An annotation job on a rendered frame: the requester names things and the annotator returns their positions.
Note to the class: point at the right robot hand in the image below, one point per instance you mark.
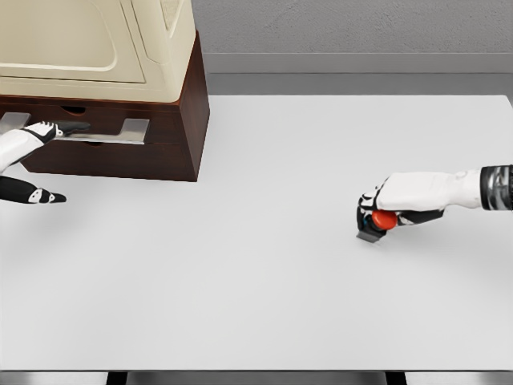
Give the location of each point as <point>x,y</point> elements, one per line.
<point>413,190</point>

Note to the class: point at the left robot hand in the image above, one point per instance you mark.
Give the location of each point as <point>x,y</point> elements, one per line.
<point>20,144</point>

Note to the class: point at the red button switch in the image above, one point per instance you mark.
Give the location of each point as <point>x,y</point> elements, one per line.
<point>383,219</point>

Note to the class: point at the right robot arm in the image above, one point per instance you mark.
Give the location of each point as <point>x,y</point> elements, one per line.
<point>489,187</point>

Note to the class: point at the cream and brown wooden cabinet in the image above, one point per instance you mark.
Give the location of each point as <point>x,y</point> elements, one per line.
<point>80,48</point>

